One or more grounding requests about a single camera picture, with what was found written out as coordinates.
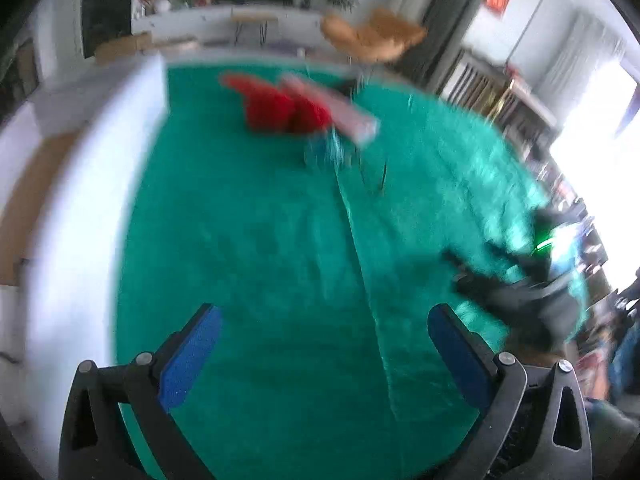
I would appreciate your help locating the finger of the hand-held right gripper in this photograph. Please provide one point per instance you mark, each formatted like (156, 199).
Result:
(475, 282)

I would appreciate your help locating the large white cardboard box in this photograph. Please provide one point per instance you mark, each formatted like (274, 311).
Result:
(85, 210)

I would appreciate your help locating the brown cardboard carton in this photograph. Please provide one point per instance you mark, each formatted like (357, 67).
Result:
(122, 47)

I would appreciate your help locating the white television cabinet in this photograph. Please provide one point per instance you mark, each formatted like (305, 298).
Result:
(210, 22)

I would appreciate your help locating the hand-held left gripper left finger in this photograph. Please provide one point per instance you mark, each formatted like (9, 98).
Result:
(190, 355)

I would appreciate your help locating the black glass display cabinet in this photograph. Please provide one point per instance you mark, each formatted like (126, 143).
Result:
(107, 5)

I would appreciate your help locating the wooden bench with black legs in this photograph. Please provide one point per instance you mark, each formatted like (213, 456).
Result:
(252, 19)

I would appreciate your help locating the grey curtain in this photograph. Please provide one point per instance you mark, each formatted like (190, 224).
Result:
(457, 20)

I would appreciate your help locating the white round vase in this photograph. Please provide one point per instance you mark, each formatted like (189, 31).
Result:
(163, 6)

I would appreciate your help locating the orange lounge chair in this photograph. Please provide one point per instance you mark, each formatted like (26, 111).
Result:
(375, 35)

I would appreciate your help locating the red cloth item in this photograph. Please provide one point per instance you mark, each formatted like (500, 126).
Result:
(260, 105)

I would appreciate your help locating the pink fabric packet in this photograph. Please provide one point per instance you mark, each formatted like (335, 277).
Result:
(345, 112)

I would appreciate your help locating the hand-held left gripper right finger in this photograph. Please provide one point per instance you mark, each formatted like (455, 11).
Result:
(462, 355)

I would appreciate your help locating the green satin table cloth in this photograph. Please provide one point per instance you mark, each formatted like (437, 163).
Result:
(275, 270)

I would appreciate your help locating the wooden slatted rack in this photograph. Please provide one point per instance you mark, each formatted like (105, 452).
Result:
(490, 95)

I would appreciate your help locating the white sheer curtain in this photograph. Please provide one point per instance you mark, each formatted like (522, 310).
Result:
(585, 60)

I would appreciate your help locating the red yarn bundle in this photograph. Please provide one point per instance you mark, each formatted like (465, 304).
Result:
(310, 115)

